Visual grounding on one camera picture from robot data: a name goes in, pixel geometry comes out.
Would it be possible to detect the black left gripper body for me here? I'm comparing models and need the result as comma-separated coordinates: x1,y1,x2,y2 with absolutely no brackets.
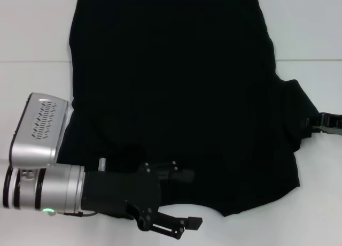
81,163,162,231

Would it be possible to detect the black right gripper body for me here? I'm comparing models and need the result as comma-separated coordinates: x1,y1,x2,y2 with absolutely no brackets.
319,112,342,136

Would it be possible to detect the black shirt with FREE print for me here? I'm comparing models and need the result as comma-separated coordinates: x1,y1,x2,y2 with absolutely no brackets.
57,0,321,218

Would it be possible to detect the thin left wrist cable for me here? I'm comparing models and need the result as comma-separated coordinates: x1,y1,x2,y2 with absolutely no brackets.
55,209,100,219

